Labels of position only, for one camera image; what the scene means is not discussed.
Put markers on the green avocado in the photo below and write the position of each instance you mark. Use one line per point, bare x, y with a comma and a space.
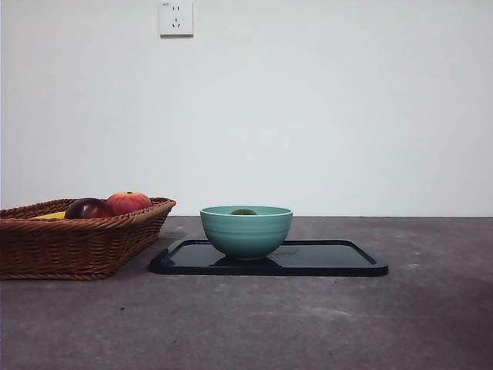
242, 211

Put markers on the teal ceramic bowl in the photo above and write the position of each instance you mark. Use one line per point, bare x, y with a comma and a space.
246, 235

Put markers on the dark rectangular tray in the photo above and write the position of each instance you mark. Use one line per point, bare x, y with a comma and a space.
327, 260

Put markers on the red peach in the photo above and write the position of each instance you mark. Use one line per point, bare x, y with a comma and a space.
129, 202

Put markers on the dark purple plum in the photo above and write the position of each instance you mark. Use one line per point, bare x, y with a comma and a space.
88, 209

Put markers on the brown wicker basket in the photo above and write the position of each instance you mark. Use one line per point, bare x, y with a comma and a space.
69, 246

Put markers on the yellow fruit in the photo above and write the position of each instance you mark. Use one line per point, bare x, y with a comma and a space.
50, 216

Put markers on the white wall socket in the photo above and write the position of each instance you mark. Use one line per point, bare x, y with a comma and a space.
176, 19

